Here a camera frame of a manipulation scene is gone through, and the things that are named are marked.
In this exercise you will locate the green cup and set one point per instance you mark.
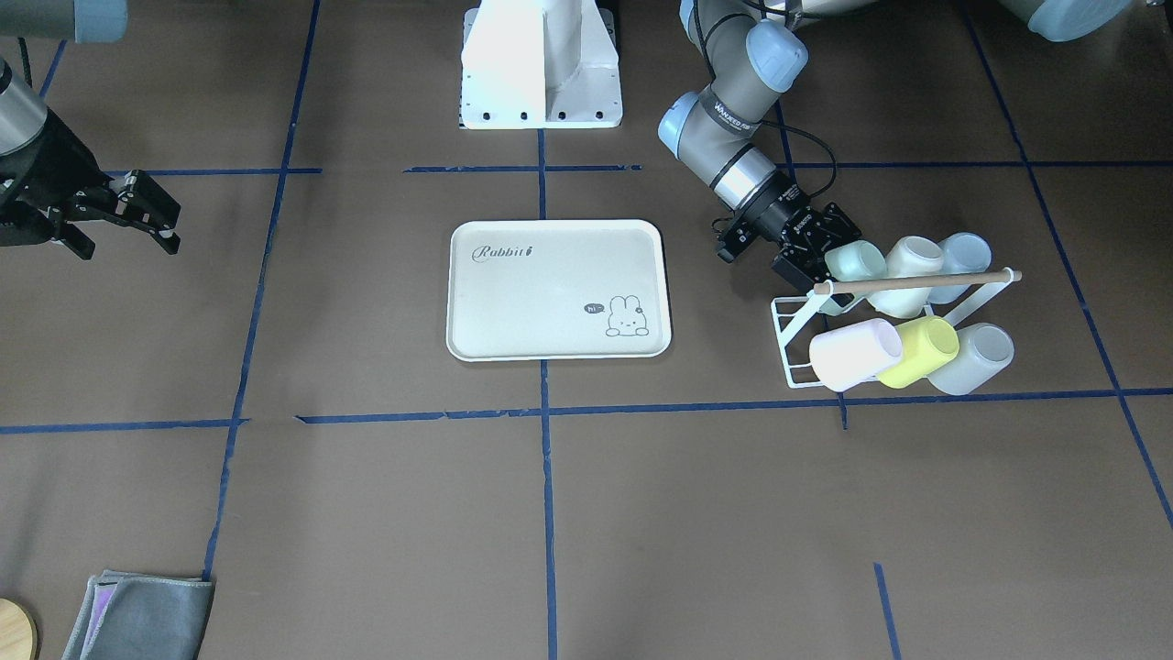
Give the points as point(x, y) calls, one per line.
point(857, 261)

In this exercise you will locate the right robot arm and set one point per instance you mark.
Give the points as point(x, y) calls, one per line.
point(23, 109)

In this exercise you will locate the wooden mug tree stand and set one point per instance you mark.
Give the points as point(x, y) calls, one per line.
point(19, 634)

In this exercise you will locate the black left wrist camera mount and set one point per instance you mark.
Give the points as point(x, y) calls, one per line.
point(734, 236)

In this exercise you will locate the grey cup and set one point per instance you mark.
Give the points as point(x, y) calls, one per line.
point(984, 350)

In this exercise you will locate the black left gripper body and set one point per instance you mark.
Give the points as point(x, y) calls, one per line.
point(777, 210)

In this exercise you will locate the cream rabbit tray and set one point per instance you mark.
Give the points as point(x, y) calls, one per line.
point(556, 289)

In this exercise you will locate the pink cup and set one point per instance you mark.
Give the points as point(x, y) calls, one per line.
point(855, 353)

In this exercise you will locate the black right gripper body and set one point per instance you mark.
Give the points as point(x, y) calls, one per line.
point(57, 163)

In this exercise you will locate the grey folded cloth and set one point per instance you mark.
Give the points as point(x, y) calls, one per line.
point(128, 615)

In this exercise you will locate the white wire cup rack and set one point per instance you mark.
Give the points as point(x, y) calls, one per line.
point(791, 314)

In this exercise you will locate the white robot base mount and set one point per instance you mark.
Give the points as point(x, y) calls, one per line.
point(540, 65)

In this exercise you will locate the beige cup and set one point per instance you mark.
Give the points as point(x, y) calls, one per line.
point(912, 256)

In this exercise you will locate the blue-grey cup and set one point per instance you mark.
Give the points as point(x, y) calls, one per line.
point(963, 253)

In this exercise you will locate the yellow cup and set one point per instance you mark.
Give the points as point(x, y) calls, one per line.
point(929, 342)

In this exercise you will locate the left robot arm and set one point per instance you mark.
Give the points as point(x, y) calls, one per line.
point(753, 56)

